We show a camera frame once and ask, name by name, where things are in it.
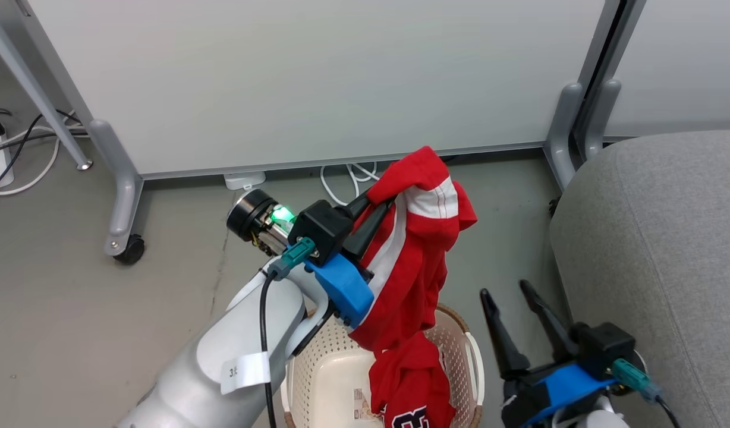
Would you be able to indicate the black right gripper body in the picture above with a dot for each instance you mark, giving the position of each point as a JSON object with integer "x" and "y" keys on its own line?
{"x": 519, "y": 398}

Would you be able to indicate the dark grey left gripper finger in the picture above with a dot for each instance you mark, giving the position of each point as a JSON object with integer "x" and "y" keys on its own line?
{"x": 366, "y": 233}
{"x": 358, "y": 207}

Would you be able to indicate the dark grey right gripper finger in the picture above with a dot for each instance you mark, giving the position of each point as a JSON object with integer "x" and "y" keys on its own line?
{"x": 504, "y": 345}
{"x": 549, "y": 324}

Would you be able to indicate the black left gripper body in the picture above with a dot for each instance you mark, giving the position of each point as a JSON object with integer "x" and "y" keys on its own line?
{"x": 252, "y": 215}

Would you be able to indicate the red white baseball jersey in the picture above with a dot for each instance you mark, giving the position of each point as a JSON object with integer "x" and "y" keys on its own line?
{"x": 412, "y": 255}

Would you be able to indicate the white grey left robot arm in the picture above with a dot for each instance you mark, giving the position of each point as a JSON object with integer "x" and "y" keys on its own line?
{"x": 222, "y": 351}

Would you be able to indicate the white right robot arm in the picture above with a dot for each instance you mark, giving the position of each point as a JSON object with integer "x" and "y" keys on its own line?
{"x": 597, "y": 419}

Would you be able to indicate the cream perforated laundry basket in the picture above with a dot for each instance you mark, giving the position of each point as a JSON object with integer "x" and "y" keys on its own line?
{"x": 329, "y": 380}

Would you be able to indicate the small white socket box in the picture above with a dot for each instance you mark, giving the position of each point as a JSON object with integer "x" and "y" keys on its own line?
{"x": 244, "y": 179}

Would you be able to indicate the grey fabric sofa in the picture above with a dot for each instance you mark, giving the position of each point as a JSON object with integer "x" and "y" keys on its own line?
{"x": 656, "y": 255}

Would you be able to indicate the grey partition foot with caster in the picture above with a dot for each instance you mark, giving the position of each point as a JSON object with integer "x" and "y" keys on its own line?
{"x": 124, "y": 190}

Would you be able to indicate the large white partition panel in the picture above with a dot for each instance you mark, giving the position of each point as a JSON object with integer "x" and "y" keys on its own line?
{"x": 317, "y": 77}

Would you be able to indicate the small printed paper sticker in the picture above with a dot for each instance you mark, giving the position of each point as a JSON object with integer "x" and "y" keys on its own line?
{"x": 364, "y": 404}

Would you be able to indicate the grey metal table leg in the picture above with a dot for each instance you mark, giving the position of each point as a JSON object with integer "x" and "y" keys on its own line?
{"x": 35, "y": 89}

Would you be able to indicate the narrow white partition panel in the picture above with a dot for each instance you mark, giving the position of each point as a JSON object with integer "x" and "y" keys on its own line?
{"x": 680, "y": 59}

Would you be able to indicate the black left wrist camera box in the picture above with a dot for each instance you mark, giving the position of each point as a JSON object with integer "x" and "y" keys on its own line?
{"x": 320, "y": 229}

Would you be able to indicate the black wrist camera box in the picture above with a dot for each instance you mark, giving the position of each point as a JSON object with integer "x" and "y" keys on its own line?
{"x": 603, "y": 348}
{"x": 320, "y": 229}

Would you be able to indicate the blue right camera mount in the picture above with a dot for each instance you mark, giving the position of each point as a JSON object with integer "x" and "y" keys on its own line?
{"x": 570, "y": 386}

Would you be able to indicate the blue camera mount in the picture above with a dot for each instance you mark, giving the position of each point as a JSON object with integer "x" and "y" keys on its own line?
{"x": 570, "y": 386}
{"x": 344, "y": 288}

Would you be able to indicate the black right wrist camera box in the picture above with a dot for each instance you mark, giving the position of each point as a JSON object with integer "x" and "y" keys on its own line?
{"x": 603, "y": 348}

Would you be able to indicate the blue left camera mount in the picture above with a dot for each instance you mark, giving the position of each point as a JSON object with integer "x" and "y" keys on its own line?
{"x": 344, "y": 288}

